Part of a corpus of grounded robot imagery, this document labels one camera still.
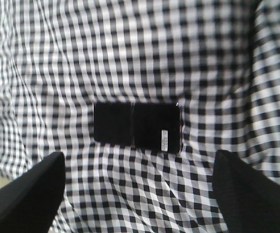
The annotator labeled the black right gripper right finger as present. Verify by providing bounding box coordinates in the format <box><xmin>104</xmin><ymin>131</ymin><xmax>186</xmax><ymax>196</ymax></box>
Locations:
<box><xmin>212</xmin><ymin>150</ymin><xmax>280</xmax><ymax>233</ymax></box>

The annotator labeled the checkered folded quilt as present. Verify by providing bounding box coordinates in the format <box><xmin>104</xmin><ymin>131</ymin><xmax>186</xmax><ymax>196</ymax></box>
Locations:
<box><xmin>0</xmin><ymin>0</ymin><xmax>280</xmax><ymax>233</ymax></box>

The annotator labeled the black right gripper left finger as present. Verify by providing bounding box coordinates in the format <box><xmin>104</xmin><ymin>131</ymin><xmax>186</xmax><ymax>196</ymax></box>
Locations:
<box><xmin>0</xmin><ymin>152</ymin><xmax>65</xmax><ymax>233</ymax></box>

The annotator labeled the black smartphone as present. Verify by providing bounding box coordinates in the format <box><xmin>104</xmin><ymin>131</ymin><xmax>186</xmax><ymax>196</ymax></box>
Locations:
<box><xmin>93</xmin><ymin>102</ymin><xmax>181</xmax><ymax>154</ymax></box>

